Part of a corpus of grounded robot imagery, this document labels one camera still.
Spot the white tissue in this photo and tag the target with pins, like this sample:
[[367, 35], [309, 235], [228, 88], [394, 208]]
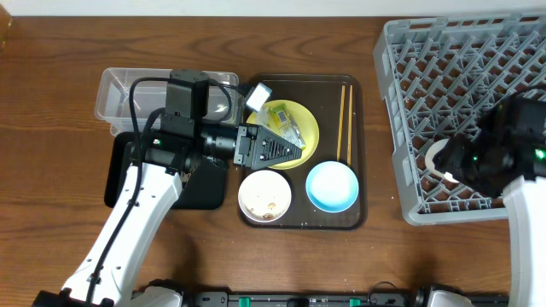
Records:
[[263, 117]]

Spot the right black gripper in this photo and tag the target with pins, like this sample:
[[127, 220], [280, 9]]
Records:
[[453, 159]]

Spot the green snack wrapper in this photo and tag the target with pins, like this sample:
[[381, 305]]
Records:
[[286, 125]]

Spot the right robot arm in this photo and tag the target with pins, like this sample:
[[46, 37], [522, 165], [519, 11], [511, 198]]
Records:
[[507, 160]]

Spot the yellow plate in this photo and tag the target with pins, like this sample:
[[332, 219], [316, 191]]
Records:
[[308, 127]]

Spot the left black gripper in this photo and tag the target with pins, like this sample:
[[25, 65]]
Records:
[[246, 147]]

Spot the grey dishwasher rack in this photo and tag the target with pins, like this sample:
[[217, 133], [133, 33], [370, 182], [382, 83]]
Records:
[[437, 76]]

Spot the clear plastic bin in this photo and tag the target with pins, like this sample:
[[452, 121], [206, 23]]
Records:
[[112, 102]]

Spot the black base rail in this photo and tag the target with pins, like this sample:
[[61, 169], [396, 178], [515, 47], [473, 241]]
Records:
[[374, 298]]

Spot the black plastic bin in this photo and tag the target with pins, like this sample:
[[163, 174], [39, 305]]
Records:
[[204, 190]]

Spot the dark brown serving tray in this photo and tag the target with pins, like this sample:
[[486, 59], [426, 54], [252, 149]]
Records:
[[320, 94]]

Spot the small white cup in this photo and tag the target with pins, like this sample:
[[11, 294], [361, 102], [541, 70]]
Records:
[[430, 165]]

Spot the white bowl with leftovers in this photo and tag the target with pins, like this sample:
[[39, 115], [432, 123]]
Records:
[[261, 186]]

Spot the light blue bowl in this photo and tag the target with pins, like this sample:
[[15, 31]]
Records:
[[332, 187]]

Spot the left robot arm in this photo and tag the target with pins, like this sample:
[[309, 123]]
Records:
[[167, 158]]

